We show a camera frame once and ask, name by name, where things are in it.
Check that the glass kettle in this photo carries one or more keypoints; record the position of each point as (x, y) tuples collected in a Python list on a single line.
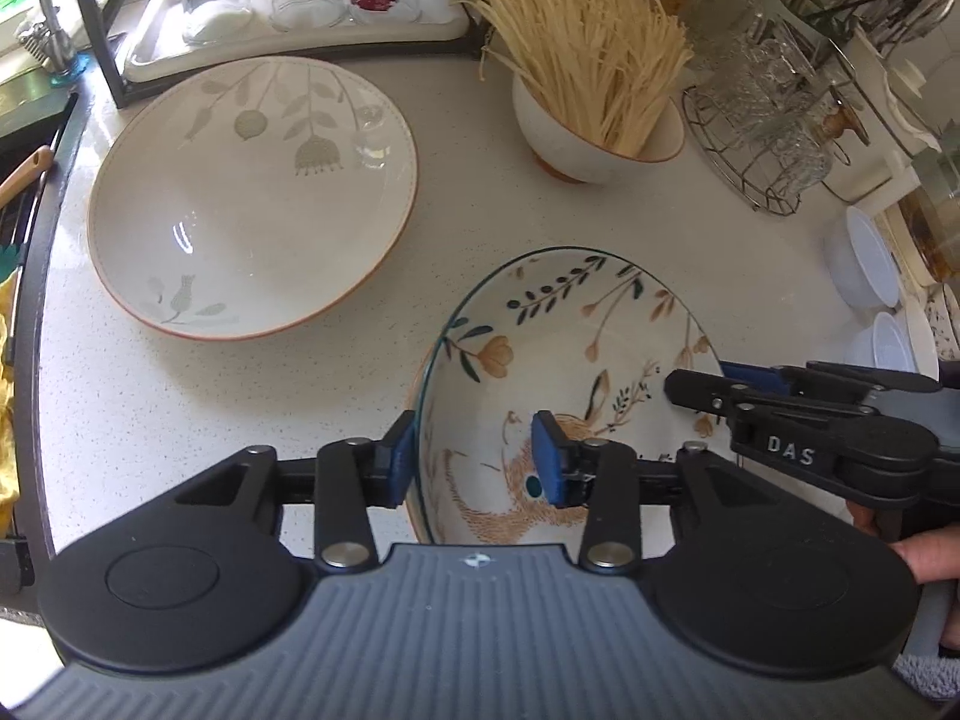
[(937, 232)]

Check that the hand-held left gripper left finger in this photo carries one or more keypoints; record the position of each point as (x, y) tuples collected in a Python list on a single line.
[(401, 459)]

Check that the white draining tray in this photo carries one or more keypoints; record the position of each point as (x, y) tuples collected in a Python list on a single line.
[(442, 22)]

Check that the chrome faucet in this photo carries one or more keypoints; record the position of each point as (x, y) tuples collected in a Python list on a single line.
[(49, 30)]

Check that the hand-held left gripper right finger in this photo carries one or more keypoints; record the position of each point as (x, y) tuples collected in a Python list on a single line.
[(547, 459)]

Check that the large leaf-patterned plate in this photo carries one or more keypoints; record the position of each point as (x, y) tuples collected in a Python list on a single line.
[(247, 225)]

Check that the person's right hand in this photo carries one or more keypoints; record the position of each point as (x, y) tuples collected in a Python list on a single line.
[(934, 559)]

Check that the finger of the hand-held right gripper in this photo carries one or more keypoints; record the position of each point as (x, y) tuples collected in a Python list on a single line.
[(817, 377), (795, 427)]

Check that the white plastic bowl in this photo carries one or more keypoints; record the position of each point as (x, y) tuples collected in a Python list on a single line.
[(870, 255), (889, 345)]

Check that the small white ceramic bowl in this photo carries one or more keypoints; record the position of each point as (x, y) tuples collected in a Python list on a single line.
[(922, 345)]

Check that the white bowl with brown rim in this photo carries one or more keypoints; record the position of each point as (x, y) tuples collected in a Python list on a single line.
[(555, 142)]

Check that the rabbit-patterned ceramic bowl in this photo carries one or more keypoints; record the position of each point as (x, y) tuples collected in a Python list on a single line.
[(570, 345)]

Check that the black sink rack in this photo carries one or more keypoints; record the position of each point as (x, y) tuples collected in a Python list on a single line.
[(22, 225)]

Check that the speckled patterned cup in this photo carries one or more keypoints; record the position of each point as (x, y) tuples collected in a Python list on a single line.
[(946, 322)]

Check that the brown cork lid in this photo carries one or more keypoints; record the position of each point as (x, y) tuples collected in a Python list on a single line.
[(847, 124)]

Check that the yellow cloth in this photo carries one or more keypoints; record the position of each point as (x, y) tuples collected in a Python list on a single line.
[(6, 390)]

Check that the bundle of dry noodles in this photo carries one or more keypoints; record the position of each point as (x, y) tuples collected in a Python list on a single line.
[(585, 37)]

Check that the white pot with lid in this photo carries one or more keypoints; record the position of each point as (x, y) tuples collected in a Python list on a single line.
[(907, 82)]

